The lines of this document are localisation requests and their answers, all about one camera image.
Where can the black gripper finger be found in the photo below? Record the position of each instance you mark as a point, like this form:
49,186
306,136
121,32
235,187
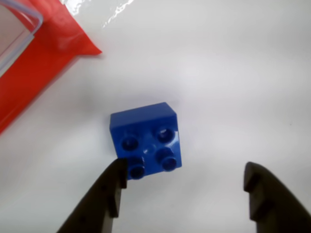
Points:
274,204
102,194

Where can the blue lego brick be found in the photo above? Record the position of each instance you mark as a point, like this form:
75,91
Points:
145,131

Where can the red tape frame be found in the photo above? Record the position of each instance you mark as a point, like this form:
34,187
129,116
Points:
48,60

